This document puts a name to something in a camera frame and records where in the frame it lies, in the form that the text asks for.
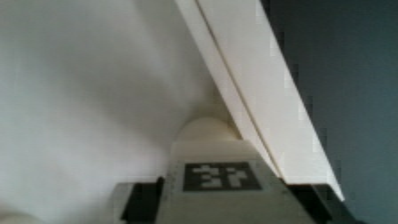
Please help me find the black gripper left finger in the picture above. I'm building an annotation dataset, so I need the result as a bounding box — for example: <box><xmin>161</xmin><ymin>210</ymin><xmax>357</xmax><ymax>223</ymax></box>
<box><xmin>111</xmin><ymin>177</ymin><xmax>165</xmax><ymax>224</ymax></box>

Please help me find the white square tabletop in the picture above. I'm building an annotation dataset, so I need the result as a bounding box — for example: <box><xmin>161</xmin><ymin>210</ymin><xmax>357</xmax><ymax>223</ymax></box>
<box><xmin>0</xmin><ymin>0</ymin><xmax>342</xmax><ymax>224</ymax></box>

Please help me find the white leg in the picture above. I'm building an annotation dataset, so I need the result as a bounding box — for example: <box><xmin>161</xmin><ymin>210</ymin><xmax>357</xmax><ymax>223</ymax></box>
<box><xmin>156</xmin><ymin>117</ymin><xmax>314</xmax><ymax>224</ymax></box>

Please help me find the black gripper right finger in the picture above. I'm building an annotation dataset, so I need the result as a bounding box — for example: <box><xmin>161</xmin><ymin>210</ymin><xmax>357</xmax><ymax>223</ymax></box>
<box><xmin>287</xmin><ymin>184</ymin><xmax>367</xmax><ymax>224</ymax></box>

